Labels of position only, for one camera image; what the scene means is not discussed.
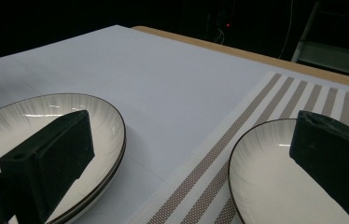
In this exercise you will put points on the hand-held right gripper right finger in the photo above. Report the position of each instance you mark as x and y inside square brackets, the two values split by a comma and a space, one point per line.
[337, 155]

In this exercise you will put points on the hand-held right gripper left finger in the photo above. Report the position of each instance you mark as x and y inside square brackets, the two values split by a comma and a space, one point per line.
[51, 161]

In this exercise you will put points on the white plate with black rim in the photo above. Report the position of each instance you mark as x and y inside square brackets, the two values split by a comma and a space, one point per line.
[262, 180]
[102, 193]
[107, 130]

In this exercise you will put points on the grey metal stand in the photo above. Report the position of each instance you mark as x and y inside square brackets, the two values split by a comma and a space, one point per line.
[334, 57]

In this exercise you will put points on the striped brown white placemat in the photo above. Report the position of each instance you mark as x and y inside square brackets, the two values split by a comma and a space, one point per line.
[206, 174]

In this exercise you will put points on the dark device with red light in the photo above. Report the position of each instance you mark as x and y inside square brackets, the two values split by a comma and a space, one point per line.
[228, 25]

